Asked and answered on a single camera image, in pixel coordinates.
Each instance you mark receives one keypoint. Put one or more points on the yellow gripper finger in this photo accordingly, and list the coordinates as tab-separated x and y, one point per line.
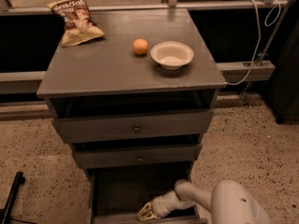
148	216
145	209

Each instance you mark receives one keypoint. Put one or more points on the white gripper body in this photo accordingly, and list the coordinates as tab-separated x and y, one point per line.
160	207

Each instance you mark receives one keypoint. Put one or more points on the grey bottom drawer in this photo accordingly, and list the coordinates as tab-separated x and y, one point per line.
117	194

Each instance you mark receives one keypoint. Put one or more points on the grey drawer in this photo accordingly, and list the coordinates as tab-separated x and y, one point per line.
136	156
117	194
106	128

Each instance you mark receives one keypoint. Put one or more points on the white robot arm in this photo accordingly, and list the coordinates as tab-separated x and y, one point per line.
228	203

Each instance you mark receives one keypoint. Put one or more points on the grey middle drawer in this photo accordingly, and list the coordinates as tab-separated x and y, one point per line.
136	156

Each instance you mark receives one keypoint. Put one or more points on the grey top drawer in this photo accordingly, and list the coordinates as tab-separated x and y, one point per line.
106	128

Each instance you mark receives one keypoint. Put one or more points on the grey wooden drawer cabinet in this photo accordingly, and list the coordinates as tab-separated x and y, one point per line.
114	108

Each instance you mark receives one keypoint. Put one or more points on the black pole on floor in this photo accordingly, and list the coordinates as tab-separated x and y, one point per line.
6	211

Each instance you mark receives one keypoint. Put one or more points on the white paper bowl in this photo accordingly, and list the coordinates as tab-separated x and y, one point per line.
171	55

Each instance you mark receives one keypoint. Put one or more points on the orange fruit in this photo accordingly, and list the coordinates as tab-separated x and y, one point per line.
140	46

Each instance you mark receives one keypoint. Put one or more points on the dark cabinet at right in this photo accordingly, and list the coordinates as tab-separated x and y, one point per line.
284	85

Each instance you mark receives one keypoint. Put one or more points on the sea salt chips bag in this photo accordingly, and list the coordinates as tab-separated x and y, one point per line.
78	24

